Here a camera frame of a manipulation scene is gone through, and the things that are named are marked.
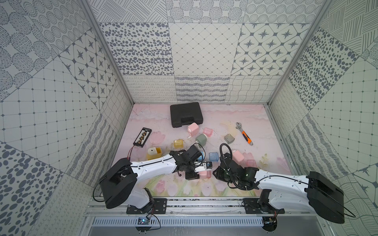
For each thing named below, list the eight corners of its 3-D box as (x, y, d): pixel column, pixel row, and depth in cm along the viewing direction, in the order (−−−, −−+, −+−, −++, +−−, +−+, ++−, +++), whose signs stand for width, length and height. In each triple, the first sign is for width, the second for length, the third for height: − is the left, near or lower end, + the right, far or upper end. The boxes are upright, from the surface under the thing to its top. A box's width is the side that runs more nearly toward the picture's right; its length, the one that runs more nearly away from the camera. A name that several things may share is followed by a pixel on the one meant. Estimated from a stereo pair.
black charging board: (133, 145, 99) (132, 143, 97) (143, 129, 108) (142, 127, 106) (143, 147, 98) (142, 146, 96) (152, 131, 107) (151, 129, 105)
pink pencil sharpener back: (188, 138, 99) (188, 134, 96) (184, 130, 104) (183, 126, 100) (200, 133, 102) (200, 129, 98) (195, 125, 107) (195, 121, 103)
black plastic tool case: (172, 128, 106) (171, 125, 103) (170, 107, 119) (169, 104, 116) (204, 123, 108) (204, 120, 105) (198, 104, 121) (198, 101, 118)
